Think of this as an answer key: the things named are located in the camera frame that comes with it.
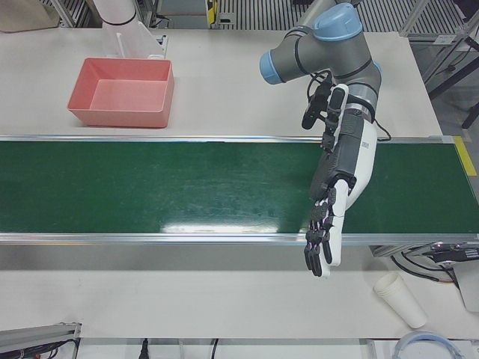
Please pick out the robot hand white grey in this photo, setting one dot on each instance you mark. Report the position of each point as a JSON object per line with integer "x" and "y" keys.
{"x": 363, "y": 164}

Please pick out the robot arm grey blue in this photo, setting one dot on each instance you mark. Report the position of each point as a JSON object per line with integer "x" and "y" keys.
{"x": 337, "y": 56}

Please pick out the white paper cup stack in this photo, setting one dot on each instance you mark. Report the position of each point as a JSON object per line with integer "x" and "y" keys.
{"x": 404, "y": 303}

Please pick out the pink plastic box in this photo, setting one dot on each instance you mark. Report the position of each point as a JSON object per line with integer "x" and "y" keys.
{"x": 127, "y": 93}

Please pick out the yellow tape strip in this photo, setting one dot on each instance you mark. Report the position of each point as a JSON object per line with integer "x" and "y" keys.
{"x": 463, "y": 157}

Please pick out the black metal stand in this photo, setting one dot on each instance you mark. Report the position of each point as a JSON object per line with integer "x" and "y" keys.
{"x": 454, "y": 75}

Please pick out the yellow plastic part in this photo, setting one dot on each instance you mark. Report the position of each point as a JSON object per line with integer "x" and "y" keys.
{"x": 212, "y": 7}

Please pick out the white cylindrical robot column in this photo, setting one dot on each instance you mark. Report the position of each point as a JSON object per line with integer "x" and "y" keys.
{"x": 116, "y": 11}

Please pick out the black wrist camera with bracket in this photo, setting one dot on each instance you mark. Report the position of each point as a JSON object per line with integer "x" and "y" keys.
{"x": 316, "y": 108}

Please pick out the aluminium profile frame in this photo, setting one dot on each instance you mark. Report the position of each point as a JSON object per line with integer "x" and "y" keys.
{"x": 430, "y": 18}

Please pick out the green conveyor belt aluminium frame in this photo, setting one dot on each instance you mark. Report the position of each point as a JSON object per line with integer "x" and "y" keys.
{"x": 149, "y": 187}

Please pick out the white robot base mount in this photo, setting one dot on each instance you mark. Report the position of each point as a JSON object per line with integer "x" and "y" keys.
{"x": 138, "y": 41}

